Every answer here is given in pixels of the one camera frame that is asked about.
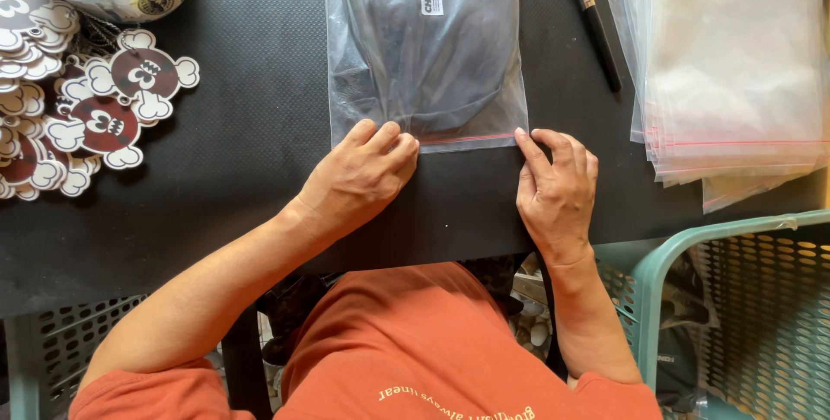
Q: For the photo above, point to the teal perforated plastic basket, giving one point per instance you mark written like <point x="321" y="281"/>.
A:
<point x="765" y="316"/>

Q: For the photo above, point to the stack of clear zip bags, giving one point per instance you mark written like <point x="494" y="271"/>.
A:
<point x="733" y="70"/>

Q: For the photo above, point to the orange t-shirt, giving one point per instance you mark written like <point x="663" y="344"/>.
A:
<point x="415" y="342"/>

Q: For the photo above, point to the pile of cartoon hang tags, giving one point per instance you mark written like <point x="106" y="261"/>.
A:
<point x="97" y="122"/>

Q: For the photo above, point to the person's left fingers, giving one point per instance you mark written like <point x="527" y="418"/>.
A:
<point x="389" y="144"/>

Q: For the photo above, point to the heap of pale pebbles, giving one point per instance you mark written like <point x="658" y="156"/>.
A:
<point x="535" y="329"/>

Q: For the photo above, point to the black packed garments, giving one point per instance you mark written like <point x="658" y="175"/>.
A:
<point x="681" y="349"/>

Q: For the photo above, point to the black folded garment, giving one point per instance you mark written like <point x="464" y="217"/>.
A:
<point x="415" y="76"/>

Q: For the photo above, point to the clear zip bag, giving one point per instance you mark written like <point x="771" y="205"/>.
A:
<point x="428" y="50"/>

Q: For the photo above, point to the grey-green perforated plastic basket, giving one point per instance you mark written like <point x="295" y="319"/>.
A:
<point x="65" y="342"/>

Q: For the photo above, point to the black makeup brush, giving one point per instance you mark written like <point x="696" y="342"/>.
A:
<point x="600" y="31"/>

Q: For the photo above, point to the person's left hand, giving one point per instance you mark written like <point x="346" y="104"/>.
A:
<point x="353" y="180"/>

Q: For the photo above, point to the person's right hand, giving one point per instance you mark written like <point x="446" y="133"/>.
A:
<point x="561" y="203"/>

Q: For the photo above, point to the black table leg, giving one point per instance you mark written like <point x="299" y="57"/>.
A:
<point x="245" y="368"/>

